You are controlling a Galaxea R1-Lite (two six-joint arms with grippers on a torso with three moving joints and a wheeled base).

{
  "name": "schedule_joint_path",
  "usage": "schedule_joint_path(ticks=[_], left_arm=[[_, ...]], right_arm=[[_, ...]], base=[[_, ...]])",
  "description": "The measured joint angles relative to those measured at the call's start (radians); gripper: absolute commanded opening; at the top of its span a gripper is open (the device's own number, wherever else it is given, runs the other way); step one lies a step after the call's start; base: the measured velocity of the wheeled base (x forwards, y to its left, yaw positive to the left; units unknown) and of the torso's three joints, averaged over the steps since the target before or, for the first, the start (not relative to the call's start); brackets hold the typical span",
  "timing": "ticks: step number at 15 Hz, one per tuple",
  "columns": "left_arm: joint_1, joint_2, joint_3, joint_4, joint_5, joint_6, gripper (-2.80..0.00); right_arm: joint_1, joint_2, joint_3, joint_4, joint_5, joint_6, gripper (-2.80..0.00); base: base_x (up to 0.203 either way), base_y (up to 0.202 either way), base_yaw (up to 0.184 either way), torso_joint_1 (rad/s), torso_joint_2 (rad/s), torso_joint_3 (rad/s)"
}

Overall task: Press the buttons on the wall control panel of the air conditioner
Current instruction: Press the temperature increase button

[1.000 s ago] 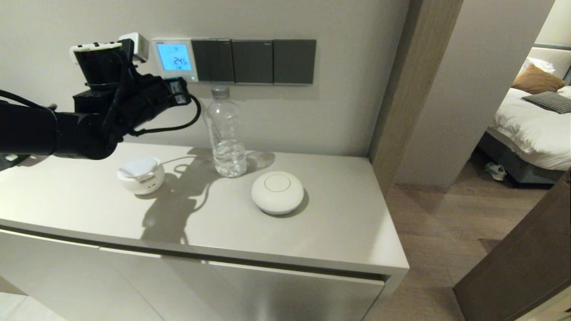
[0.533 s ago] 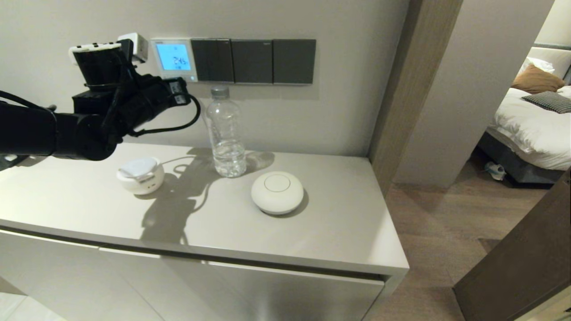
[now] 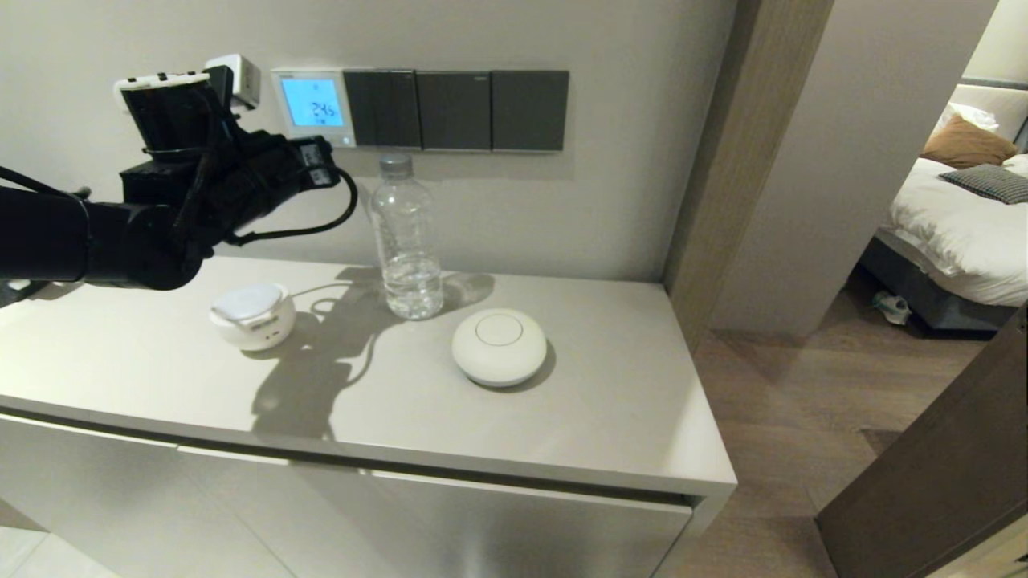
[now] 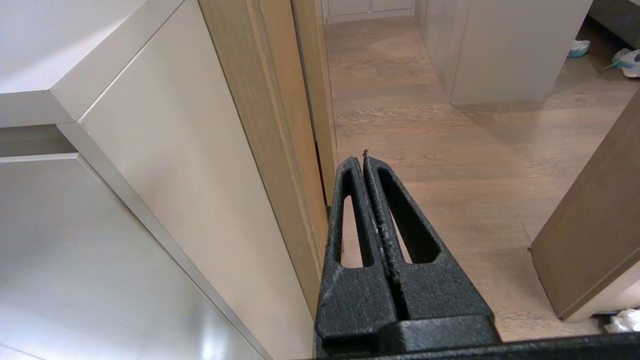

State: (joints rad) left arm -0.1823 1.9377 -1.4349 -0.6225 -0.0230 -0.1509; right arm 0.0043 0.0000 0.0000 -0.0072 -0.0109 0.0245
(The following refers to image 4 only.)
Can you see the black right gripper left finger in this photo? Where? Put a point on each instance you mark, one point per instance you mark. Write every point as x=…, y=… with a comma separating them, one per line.
x=352, y=295

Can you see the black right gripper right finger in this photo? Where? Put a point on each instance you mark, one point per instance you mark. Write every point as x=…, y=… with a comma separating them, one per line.
x=440, y=295

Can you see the brown wooden door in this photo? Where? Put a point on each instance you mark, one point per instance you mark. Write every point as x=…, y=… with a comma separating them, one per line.
x=595, y=225

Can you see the white crumpled cloth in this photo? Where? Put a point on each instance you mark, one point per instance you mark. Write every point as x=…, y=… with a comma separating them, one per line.
x=625, y=321

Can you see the grey sideboard cabinet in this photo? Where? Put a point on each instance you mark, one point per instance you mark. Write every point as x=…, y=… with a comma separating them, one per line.
x=150, y=200

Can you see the teal white sneaker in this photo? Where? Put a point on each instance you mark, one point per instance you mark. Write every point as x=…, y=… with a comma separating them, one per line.
x=629, y=62
x=579, y=49

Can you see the white wardrobe doors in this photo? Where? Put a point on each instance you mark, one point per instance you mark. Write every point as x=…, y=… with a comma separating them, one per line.
x=370, y=9

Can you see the dark grey bed base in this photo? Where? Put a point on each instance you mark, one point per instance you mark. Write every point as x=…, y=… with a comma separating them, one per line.
x=620, y=17

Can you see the wooden door frame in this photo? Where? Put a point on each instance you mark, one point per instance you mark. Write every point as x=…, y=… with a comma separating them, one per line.
x=280, y=100

